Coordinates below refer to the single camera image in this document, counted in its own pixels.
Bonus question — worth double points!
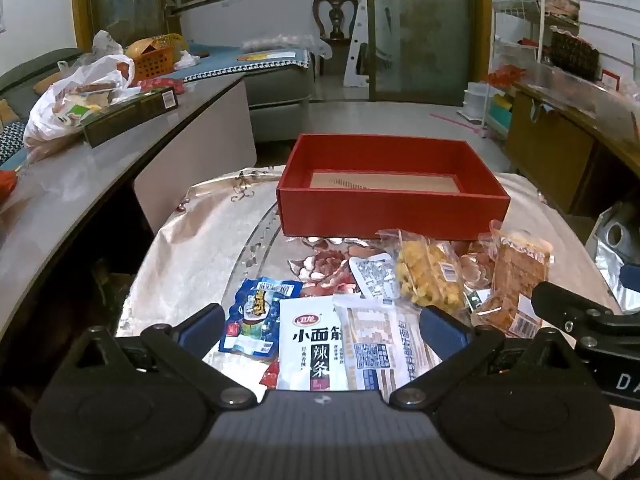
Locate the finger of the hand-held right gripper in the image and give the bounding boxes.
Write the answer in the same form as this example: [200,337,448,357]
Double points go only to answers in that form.
[531,282,640,345]

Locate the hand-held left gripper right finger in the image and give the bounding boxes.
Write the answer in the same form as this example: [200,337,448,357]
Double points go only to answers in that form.
[388,305,584,409]

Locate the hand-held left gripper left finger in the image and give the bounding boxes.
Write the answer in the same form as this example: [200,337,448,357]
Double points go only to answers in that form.
[65,302,256,410]

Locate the blue snack packet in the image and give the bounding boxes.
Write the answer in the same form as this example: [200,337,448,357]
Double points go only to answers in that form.
[218,277,304,359]

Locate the orange snack packet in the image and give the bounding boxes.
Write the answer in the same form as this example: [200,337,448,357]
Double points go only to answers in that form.
[470,220,555,339]

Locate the clear bag of yellow snacks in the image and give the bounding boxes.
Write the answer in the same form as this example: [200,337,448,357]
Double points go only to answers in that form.
[376,229,474,309]

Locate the red white striped snack packet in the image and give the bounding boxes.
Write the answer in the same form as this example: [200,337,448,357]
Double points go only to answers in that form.
[332,293,444,392]

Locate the red gummy candy packet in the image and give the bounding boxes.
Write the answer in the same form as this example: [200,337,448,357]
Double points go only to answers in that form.
[260,360,281,391]

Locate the white printed snack pouch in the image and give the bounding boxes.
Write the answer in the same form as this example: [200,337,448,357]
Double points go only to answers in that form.
[348,252,401,301]

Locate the white black-label snack packet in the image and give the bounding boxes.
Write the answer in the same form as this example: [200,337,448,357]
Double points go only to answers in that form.
[277,296,352,392]

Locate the red cardboard box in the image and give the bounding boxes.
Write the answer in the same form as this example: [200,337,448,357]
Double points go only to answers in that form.
[276,133,511,241]

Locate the silver foil bag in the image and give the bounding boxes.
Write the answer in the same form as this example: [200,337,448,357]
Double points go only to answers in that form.
[585,202,640,312]

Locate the floral shiny tablecloth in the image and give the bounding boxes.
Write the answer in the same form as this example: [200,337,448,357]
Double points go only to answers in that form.
[115,167,631,396]

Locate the wooden cabinet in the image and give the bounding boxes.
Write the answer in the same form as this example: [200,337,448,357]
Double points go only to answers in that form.
[505,80,640,222]

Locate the pink fly swatter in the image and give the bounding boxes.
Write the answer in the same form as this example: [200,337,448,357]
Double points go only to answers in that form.
[430,112,489,136]

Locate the teal storage drawer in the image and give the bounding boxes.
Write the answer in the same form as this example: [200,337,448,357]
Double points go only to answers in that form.
[487,94,514,132]

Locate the clear plastic tray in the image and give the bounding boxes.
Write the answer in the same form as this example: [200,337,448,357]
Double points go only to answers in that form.
[520,64,640,142]

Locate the dark green box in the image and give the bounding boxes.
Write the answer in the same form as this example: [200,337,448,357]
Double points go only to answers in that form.
[80,86,180,149]

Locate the white plastic containers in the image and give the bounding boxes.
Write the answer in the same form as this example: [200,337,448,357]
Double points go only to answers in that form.
[462,82,489,121]

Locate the red orange paper ornament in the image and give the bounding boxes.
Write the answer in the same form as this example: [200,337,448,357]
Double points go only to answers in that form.
[487,65,521,89]

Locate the dark woven basket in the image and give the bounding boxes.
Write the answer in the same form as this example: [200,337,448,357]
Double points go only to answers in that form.
[550,26,601,81]

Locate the orange plastic basket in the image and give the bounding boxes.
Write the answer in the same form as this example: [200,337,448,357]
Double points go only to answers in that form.
[125,35,186,81]

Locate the teal sofa cover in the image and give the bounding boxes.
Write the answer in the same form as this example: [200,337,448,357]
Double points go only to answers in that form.
[182,45,314,84]

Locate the white plastic shopping bag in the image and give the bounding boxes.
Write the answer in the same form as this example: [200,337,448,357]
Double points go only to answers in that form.
[22,52,138,149]

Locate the white yellow paper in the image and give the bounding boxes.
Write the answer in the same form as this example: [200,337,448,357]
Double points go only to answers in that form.
[237,50,296,64]

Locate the glass sliding door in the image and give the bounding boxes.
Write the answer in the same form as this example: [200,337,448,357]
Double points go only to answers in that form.
[364,0,494,107]

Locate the crumpled clear plastic bag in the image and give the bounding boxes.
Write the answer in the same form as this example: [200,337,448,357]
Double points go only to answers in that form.
[92,30,124,57]

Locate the dark wooden chair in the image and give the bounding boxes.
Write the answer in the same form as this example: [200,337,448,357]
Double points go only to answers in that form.
[312,0,359,47]

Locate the white wire rack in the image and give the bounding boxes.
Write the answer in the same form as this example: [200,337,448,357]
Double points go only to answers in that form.
[492,0,552,67]

